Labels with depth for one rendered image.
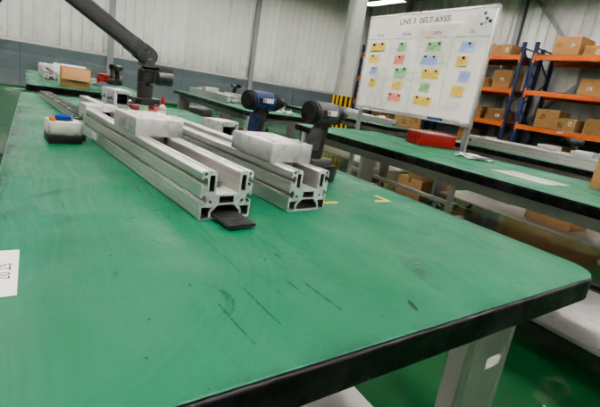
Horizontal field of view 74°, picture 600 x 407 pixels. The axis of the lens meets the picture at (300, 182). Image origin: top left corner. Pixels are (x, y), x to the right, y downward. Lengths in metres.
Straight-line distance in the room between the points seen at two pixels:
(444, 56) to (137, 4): 9.95
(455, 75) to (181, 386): 3.66
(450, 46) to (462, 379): 3.38
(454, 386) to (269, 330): 0.51
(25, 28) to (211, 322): 12.02
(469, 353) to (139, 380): 0.61
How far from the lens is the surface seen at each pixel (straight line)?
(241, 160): 0.94
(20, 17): 12.35
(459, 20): 3.98
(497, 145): 4.21
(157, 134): 0.97
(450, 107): 3.83
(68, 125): 1.24
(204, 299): 0.46
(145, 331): 0.41
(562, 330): 2.09
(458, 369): 0.85
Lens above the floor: 1.01
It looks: 13 degrees down
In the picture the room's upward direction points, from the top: 9 degrees clockwise
